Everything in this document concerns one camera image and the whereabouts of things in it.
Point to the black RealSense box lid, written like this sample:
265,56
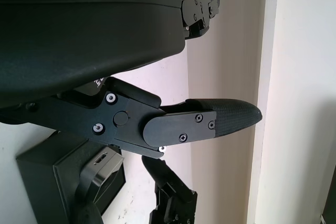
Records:
94,86

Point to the black box base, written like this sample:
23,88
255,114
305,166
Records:
39,171

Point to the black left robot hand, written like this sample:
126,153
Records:
78,24

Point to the small silver camera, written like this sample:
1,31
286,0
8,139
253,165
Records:
110,161

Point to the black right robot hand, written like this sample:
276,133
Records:
173,197

